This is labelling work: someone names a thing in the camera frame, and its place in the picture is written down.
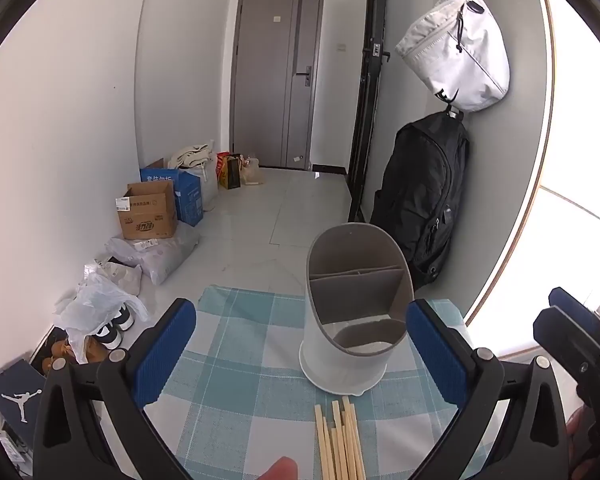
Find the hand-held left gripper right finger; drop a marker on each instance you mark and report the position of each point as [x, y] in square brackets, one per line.
[437, 355]

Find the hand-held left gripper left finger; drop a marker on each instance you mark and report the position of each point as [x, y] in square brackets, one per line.
[165, 355]

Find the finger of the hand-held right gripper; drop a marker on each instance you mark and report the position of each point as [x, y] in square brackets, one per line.
[570, 332]
[575, 302]

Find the white grey utensil holder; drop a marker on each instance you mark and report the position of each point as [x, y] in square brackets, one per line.
[330, 355]

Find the bundle of chopsticks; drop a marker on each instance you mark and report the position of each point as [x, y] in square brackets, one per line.
[342, 445]

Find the person's right hand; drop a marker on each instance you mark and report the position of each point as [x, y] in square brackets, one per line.
[577, 422]

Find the person's left hand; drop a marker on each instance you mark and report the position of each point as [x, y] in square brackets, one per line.
[280, 470]

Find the black white sneaker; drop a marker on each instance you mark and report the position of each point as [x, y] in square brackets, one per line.
[107, 335]
[125, 317]

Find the teal checked tablecloth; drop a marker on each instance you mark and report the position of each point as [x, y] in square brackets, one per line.
[240, 400]

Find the white plastic bag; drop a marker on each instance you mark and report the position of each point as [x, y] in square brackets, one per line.
[92, 305]

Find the white parcel bag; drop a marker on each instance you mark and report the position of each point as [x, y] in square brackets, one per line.
[122, 275]

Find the grey parcel bag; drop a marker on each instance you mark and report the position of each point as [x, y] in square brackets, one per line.
[165, 255]

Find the brown cardboard box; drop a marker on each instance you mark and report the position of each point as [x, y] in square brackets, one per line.
[147, 215]

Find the black backpack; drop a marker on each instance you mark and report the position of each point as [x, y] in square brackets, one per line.
[425, 200]

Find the dark blue shoe box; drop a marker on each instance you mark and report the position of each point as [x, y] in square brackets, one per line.
[15, 400]

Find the blue cardboard box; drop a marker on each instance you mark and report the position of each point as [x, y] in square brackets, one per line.
[190, 200]

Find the white sack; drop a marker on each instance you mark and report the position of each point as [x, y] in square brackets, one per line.
[209, 185]

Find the yellow black bag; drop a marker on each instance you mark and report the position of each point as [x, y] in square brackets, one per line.
[230, 175]

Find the beige folded cloth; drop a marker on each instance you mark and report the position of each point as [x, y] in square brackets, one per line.
[192, 156]

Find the beige paper bag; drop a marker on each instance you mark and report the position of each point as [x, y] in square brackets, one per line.
[252, 172]

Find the red bag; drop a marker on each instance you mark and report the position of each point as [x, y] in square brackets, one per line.
[222, 160]

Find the white sling bag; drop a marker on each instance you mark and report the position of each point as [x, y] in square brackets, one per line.
[455, 55]

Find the grey door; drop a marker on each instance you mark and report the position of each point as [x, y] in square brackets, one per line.
[270, 85]

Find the black door frame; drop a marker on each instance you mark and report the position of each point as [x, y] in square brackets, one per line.
[367, 110]

